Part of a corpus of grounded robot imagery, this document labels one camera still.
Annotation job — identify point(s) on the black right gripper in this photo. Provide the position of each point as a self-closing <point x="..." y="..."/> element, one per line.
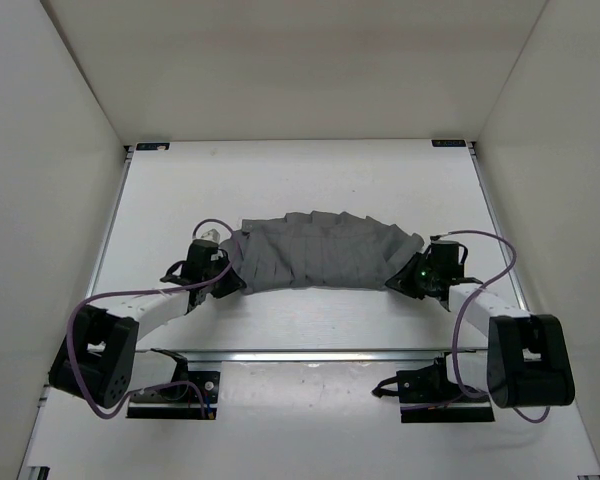
<point x="402" y="280"/>

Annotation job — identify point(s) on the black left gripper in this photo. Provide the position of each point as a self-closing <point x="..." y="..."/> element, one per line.
<point x="234" y="283"/>

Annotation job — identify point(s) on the grey pleated skirt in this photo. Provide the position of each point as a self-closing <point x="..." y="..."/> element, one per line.
<point x="319" y="249"/>

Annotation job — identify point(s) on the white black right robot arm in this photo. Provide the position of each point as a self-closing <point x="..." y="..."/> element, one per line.
<point x="525" y="364"/>

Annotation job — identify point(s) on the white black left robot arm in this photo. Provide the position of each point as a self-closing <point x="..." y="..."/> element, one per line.
<point x="97" y="359"/>

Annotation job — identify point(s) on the blue right corner label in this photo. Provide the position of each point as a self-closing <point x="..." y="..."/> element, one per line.
<point x="448" y="143"/>

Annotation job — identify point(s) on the blue corner label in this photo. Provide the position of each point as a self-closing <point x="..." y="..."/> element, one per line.
<point x="448" y="143"/>
<point x="152" y="146"/>

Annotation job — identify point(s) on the blue left corner label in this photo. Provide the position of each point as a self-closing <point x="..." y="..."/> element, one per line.
<point x="152" y="146"/>

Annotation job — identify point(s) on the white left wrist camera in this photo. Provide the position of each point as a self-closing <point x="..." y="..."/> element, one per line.
<point x="211" y="235"/>

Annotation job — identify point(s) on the aluminium table frame rail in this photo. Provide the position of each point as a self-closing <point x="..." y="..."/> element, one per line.
<point x="413" y="184"/>

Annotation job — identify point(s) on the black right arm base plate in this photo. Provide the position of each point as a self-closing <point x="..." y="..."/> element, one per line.
<point x="426" y="396"/>

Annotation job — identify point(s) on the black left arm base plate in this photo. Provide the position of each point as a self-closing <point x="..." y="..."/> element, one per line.
<point x="180" y="395"/>

